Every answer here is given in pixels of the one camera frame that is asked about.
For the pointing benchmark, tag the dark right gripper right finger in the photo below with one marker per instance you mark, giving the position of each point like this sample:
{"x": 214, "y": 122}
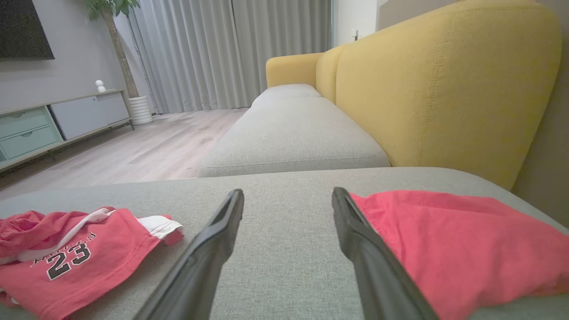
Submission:
{"x": 378, "y": 275}

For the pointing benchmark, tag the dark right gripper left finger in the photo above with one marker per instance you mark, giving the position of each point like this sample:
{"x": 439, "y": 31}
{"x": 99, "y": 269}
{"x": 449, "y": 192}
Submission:
{"x": 200, "y": 266}

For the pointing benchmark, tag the red white basketball jersey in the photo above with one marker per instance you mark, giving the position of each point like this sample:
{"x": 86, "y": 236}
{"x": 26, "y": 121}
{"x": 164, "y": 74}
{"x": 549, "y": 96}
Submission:
{"x": 466, "y": 249}

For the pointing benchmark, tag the red basketball shorts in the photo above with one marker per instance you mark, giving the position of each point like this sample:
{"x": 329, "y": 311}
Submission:
{"x": 106, "y": 262}

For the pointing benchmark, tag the wide grey sofa seat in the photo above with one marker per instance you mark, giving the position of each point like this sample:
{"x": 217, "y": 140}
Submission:
{"x": 284, "y": 222}

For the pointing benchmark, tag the long grey seat cushion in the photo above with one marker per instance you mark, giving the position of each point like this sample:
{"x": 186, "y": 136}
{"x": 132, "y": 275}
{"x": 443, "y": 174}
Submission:
{"x": 293, "y": 133}

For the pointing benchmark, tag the low grey tv cabinet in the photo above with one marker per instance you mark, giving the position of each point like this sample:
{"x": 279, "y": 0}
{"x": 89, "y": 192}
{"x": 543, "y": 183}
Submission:
{"x": 89, "y": 113}

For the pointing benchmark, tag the small grey seat cushion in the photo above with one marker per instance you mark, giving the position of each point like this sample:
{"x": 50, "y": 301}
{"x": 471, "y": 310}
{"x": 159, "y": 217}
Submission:
{"x": 286, "y": 91}

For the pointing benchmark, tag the small white figurine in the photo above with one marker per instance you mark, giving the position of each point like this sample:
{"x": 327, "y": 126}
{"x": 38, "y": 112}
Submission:
{"x": 100, "y": 86}

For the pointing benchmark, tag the narrow yellow backrest cushion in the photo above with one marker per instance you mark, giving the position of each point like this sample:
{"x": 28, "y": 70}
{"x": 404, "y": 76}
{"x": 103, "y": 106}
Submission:
{"x": 328, "y": 73}

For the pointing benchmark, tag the grey pleated curtain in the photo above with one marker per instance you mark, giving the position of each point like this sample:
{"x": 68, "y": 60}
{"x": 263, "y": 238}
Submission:
{"x": 186, "y": 53}
{"x": 284, "y": 26}

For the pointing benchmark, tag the yellow sofa armrest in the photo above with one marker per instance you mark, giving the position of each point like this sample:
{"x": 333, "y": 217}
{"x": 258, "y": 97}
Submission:
{"x": 291, "y": 69}

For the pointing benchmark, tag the green indoor tree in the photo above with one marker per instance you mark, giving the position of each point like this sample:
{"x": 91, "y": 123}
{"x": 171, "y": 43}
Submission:
{"x": 120, "y": 49}

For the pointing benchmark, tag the black wall television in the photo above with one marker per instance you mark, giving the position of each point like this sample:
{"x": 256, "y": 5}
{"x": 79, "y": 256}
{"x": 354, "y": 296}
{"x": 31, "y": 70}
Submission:
{"x": 22, "y": 29}

